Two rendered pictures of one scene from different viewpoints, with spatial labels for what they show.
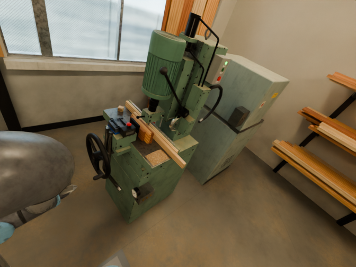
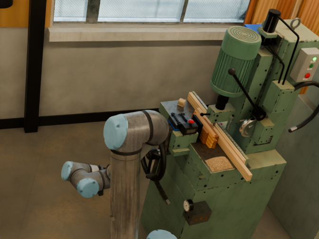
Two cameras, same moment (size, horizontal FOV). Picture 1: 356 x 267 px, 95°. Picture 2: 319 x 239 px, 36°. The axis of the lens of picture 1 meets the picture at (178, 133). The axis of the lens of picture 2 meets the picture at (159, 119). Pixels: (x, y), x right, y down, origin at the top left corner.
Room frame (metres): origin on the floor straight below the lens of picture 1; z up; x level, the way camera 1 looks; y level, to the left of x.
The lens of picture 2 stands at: (-1.22, -0.41, 2.47)
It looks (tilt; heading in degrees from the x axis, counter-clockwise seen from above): 36 degrees down; 24
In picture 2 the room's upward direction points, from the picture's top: 14 degrees clockwise
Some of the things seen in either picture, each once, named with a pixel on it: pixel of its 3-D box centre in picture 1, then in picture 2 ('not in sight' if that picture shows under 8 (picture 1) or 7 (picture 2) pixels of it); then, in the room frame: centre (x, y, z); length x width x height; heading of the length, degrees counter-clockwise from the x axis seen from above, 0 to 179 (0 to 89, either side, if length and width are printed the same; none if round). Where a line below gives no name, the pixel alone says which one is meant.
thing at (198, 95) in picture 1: (197, 97); (278, 96); (0.98, -0.03, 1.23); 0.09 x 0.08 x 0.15; 147
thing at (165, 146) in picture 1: (156, 137); (221, 142); (0.83, 0.13, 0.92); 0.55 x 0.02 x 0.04; 57
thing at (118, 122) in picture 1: (122, 126); (182, 123); (0.73, 0.32, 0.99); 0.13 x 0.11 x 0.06; 57
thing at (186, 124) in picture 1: (185, 124); (261, 129); (0.96, -0.02, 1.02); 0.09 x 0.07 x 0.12; 57
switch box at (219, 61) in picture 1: (217, 69); (305, 64); (1.08, -0.08, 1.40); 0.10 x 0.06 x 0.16; 147
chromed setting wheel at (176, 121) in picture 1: (176, 123); (249, 127); (0.93, 0.04, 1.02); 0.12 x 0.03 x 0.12; 147
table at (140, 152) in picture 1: (131, 136); (191, 137); (0.80, 0.28, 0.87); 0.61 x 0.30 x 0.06; 57
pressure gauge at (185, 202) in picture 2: (136, 193); (188, 206); (0.57, 0.11, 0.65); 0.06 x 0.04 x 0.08; 57
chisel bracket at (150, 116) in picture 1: (153, 115); (220, 114); (0.90, 0.20, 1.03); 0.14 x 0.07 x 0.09; 147
